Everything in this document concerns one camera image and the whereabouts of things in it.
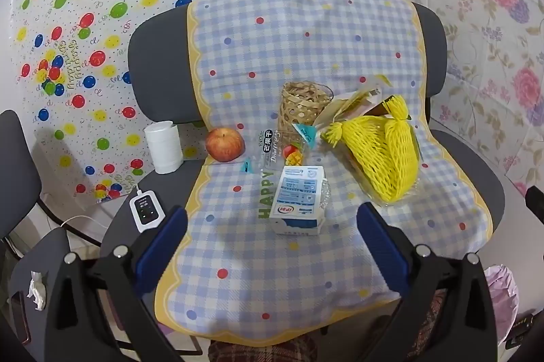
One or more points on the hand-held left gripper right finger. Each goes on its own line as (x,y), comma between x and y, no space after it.
(382,243)

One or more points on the dark grey chair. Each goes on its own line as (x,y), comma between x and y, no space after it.
(17,158)

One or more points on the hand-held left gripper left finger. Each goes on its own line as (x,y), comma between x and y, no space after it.
(163,243)

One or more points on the clear plastic bag yellow trim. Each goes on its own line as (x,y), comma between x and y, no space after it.
(357,98)

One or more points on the woven bamboo basket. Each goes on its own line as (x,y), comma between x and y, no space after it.
(297,107)

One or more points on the white controller box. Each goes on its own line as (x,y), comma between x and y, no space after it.
(146,211)

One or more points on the yellow foam net sleeve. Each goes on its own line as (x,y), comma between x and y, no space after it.
(395,158)

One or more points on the red apple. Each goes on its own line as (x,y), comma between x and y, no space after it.
(225,145)

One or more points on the white blue milk carton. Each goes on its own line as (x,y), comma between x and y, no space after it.
(297,192)

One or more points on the clear dried mango packet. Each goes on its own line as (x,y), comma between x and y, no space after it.
(272,151)

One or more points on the pink trash bag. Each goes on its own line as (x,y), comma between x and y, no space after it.
(501,294)

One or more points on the blue checkered cloth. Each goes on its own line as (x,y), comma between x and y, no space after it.
(276,60)

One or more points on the grey office chair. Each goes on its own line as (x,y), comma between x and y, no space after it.
(157,68)

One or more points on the plaid cloth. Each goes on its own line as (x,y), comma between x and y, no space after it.
(263,351)

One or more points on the floral print plastic sheet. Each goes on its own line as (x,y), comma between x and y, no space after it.
(476,26)

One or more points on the small teal wrapper piece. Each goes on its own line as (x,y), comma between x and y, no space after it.
(245,167)

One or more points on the crumpled white tissue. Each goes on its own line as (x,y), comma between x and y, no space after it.
(37,289)

